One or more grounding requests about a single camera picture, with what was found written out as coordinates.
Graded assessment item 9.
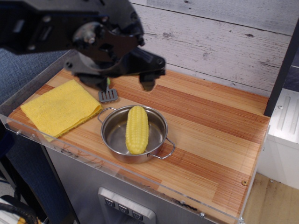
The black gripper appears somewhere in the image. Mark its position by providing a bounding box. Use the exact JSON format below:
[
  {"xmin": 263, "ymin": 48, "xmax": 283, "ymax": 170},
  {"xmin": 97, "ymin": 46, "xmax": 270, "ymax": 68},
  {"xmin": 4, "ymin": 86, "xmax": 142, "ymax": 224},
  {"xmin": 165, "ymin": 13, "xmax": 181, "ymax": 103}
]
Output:
[{"xmin": 64, "ymin": 23, "xmax": 165, "ymax": 91}]

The yellow plastic corn cob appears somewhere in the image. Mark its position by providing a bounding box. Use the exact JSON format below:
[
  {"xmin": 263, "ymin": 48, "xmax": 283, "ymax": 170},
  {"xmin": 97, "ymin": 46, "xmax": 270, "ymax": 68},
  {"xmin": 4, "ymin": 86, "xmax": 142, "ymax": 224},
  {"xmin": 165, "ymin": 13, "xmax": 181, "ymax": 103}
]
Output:
[{"xmin": 125, "ymin": 105, "xmax": 149, "ymax": 155}]

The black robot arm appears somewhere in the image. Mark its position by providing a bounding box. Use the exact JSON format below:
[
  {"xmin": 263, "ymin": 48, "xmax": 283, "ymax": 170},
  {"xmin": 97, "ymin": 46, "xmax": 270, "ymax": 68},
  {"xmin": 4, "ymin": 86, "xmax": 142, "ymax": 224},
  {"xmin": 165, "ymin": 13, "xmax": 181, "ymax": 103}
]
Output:
[{"xmin": 0, "ymin": 0, "xmax": 165, "ymax": 91}]

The small stainless steel pot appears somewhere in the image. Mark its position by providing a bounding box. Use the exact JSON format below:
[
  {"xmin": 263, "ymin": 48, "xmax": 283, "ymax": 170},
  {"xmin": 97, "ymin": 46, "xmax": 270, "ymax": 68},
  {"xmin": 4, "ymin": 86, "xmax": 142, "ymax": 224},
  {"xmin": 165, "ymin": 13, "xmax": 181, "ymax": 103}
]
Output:
[{"xmin": 98, "ymin": 105, "xmax": 176, "ymax": 164}]

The yellow folded cloth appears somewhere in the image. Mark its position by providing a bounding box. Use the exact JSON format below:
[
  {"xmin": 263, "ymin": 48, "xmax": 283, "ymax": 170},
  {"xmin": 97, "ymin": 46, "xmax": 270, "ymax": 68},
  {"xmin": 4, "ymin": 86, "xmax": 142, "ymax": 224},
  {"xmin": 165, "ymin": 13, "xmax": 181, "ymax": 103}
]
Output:
[{"xmin": 21, "ymin": 80, "xmax": 103, "ymax": 142}]

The silver button control panel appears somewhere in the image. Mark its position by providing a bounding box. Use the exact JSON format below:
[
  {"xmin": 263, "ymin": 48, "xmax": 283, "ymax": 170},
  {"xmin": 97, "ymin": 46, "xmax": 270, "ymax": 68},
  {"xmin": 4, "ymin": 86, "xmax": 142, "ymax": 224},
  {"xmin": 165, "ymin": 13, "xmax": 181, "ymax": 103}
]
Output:
[{"xmin": 98, "ymin": 187, "xmax": 156, "ymax": 224}]

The clear acrylic table guard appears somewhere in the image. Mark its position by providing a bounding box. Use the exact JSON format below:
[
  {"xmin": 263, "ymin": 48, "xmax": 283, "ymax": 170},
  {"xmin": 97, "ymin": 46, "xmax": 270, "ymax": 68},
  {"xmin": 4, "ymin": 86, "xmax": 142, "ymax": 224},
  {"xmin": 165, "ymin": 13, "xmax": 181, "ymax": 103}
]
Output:
[{"xmin": 0, "ymin": 107, "xmax": 271, "ymax": 224}]

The white cabinet on right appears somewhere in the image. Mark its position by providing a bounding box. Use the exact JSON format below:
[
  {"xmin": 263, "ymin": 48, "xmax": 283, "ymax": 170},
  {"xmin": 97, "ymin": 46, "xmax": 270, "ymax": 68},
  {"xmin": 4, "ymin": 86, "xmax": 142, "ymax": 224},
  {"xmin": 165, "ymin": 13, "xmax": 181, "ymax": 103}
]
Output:
[{"xmin": 257, "ymin": 89, "xmax": 299, "ymax": 189}]

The green handled grey toy spatula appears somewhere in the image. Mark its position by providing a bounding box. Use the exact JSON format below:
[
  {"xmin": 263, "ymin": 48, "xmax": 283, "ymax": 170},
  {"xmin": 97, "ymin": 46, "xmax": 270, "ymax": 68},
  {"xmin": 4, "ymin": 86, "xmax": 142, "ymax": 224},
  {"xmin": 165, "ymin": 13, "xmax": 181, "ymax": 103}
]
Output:
[{"xmin": 98, "ymin": 78, "xmax": 118, "ymax": 103}]

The black braided cable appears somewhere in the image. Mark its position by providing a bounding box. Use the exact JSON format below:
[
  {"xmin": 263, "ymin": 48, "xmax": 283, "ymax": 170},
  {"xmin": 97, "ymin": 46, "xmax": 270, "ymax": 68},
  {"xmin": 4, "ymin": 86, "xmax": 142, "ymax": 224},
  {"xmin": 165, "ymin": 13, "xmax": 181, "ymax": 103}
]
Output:
[{"xmin": 0, "ymin": 196, "xmax": 45, "ymax": 224}]

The black right vertical post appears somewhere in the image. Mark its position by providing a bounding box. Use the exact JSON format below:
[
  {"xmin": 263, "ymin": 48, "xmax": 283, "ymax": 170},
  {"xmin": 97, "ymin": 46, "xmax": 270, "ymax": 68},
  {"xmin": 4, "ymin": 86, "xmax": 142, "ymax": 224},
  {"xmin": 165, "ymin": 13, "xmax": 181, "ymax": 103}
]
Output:
[{"xmin": 263, "ymin": 0, "xmax": 299, "ymax": 117}]

